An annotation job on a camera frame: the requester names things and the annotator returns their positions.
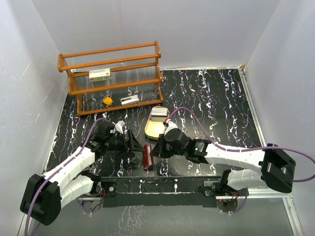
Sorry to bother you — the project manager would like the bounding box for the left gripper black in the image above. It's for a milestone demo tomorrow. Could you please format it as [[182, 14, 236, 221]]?
[[105, 129, 144, 159]]

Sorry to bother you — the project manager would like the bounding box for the red leather card holder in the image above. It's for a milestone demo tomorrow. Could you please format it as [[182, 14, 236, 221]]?
[[143, 144, 154, 171]]

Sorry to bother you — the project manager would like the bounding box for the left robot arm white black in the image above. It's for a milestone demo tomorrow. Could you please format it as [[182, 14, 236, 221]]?
[[20, 122, 144, 226]]

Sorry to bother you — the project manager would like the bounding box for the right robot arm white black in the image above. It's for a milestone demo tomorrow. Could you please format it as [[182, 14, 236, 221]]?
[[150, 128, 296, 195]]

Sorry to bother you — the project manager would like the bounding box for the stack of credit cards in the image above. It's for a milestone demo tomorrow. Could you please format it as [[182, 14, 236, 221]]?
[[151, 107, 169, 118]]

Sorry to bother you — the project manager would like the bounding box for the beige oval tray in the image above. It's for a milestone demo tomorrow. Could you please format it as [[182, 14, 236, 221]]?
[[145, 113, 168, 141]]

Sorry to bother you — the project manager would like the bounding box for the white stapler-like object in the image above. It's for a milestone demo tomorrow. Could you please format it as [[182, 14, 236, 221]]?
[[121, 95, 139, 106]]

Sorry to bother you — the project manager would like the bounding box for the yellow square object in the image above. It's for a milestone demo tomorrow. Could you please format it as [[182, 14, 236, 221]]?
[[102, 96, 113, 106]]

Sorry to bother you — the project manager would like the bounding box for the wooden shelf rack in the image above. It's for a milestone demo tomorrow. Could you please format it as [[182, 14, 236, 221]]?
[[57, 41, 163, 116]]

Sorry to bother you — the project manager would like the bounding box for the white red box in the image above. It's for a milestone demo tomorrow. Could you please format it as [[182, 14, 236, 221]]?
[[89, 68, 111, 82]]

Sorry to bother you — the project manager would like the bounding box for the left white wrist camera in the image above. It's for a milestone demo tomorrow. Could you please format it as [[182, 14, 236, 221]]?
[[115, 120, 126, 134]]

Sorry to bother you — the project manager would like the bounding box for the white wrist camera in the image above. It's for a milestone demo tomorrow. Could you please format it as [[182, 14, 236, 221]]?
[[163, 118, 178, 135], [115, 120, 126, 134]]

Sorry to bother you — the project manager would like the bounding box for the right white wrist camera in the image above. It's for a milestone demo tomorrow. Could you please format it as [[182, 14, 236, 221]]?
[[163, 118, 178, 135]]

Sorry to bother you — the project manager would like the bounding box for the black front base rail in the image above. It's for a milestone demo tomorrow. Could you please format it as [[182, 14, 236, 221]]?
[[100, 176, 220, 207]]

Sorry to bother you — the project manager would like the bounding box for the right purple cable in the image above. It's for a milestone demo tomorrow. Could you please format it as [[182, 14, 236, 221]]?
[[168, 107, 315, 183]]

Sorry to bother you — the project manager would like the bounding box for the purple cable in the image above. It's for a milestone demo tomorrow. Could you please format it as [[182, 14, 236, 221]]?
[[168, 107, 315, 183], [23, 118, 116, 236]]

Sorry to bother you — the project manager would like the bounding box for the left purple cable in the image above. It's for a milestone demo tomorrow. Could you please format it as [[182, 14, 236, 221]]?
[[23, 118, 116, 236]]

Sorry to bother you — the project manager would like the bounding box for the aluminium frame rail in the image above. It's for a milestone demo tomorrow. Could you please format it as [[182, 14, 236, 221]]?
[[238, 64, 304, 236]]

